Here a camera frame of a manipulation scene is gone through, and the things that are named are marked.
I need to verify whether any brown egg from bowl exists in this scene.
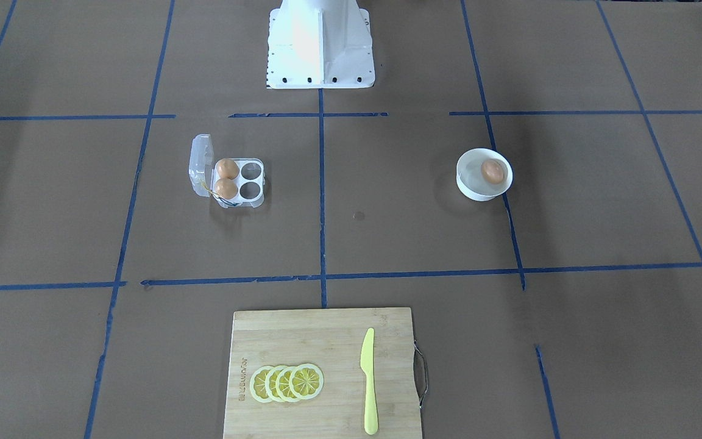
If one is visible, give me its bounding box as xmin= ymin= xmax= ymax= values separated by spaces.
xmin=480 ymin=159 xmax=506 ymax=185

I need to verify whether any clear plastic egg box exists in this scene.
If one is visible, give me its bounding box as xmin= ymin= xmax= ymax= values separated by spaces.
xmin=188 ymin=134 xmax=266 ymax=209

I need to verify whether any brown egg front tray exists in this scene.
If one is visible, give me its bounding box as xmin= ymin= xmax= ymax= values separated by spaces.
xmin=213 ymin=178 xmax=238 ymax=201

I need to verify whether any brown egg tray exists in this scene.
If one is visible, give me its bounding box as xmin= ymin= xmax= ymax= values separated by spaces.
xmin=215 ymin=158 xmax=240 ymax=180
xmin=213 ymin=178 xmax=238 ymax=201

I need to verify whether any brown egg rear tray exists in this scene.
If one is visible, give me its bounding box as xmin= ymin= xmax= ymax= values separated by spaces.
xmin=215 ymin=158 xmax=240 ymax=180

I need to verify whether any white round bowl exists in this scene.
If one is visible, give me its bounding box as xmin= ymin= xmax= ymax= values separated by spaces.
xmin=456 ymin=148 xmax=514 ymax=202

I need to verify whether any bamboo cutting board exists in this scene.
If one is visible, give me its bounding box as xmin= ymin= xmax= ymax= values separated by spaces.
xmin=222 ymin=307 xmax=423 ymax=438

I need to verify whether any lemon slice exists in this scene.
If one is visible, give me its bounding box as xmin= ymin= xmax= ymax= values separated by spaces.
xmin=289 ymin=363 xmax=324 ymax=401
xmin=275 ymin=366 xmax=300 ymax=402
xmin=264 ymin=365 xmax=286 ymax=402
xmin=249 ymin=366 xmax=273 ymax=404

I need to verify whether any yellow plastic knife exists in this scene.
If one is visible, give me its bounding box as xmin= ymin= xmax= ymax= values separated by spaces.
xmin=360 ymin=327 xmax=379 ymax=435

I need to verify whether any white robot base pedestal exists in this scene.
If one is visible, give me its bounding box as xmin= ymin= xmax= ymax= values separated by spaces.
xmin=266 ymin=1 xmax=376 ymax=90

